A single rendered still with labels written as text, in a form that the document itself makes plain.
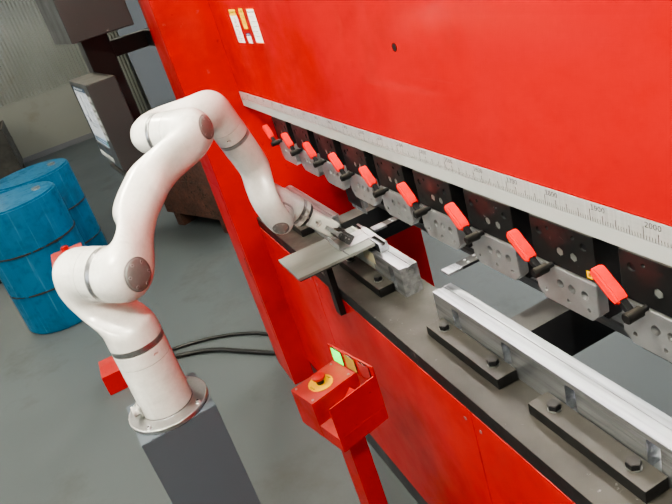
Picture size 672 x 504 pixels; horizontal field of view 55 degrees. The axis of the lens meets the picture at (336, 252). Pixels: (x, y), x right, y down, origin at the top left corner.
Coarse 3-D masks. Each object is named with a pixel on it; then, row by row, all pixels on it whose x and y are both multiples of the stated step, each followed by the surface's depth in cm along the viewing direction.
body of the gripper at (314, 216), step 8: (312, 208) 194; (312, 216) 192; (320, 216) 193; (304, 224) 194; (312, 224) 193; (320, 224) 194; (328, 224) 195; (336, 224) 196; (320, 232) 196; (328, 232) 195
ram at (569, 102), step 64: (256, 0) 196; (320, 0) 154; (384, 0) 128; (448, 0) 109; (512, 0) 94; (576, 0) 84; (640, 0) 75; (256, 64) 224; (320, 64) 171; (384, 64) 139; (448, 64) 117; (512, 64) 101; (576, 64) 88; (640, 64) 79; (320, 128) 192; (384, 128) 152; (448, 128) 126; (512, 128) 107; (576, 128) 94; (640, 128) 83; (576, 192) 100; (640, 192) 88
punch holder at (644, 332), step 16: (624, 256) 96; (640, 256) 93; (624, 272) 97; (640, 272) 94; (656, 272) 91; (624, 288) 99; (640, 288) 95; (656, 288) 92; (640, 304) 97; (656, 304) 94; (640, 320) 98; (656, 320) 95; (640, 336) 99; (656, 336) 96; (656, 352) 98
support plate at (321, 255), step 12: (348, 228) 213; (324, 240) 210; (300, 252) 207; (312, 252) 205; (324, 252) 202; (336, 252) 200; (348, 252) 198; (360, 252) 197; (288, 264) 202; (300, 264) 200; (312, 264) 197; (324, 264) 195; (300, 276) 192
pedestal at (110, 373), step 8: (64, 248) 332; (56, 256) 332; (104, 360) 365; (112, 360) 363; (104, 368) 357; (112, 368) 355; (104, 376) 350; (112, 376) 351; (120, 376) 353; (112, 384) 352; (120, 384) 354; (112, 392) 354
